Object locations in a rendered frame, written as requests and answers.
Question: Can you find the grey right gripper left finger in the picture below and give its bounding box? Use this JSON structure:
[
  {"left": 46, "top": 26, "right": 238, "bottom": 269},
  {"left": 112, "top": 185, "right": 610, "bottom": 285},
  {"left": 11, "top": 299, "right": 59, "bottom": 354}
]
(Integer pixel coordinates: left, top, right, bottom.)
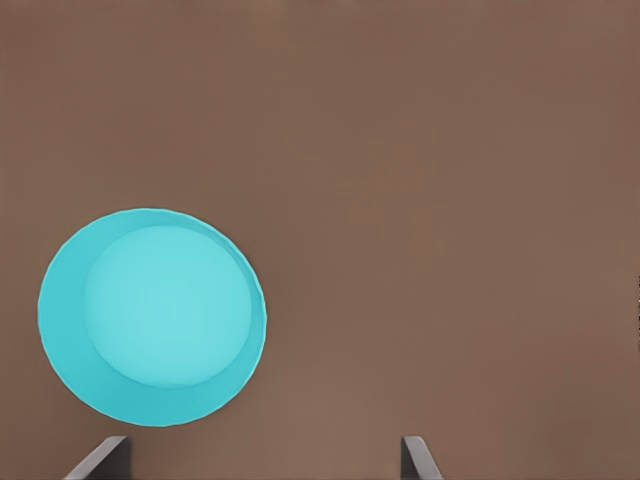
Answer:
[{"left": 62, "top": 435, "right": 133, "bottom": 480}]

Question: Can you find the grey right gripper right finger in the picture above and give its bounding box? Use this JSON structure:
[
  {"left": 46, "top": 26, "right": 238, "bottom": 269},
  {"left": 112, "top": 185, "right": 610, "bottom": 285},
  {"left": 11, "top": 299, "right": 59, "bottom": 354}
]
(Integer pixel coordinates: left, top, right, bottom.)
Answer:
[{"left": 400, "top": 435, "right": 445, "bottom": 480}]

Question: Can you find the turquoise round plate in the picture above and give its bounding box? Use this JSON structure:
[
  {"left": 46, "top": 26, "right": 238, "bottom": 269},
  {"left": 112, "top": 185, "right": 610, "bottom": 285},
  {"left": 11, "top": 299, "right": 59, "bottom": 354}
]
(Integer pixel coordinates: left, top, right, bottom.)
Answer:
[{"left": 37, "top": 207, "right": 269, "bottom": 428}]

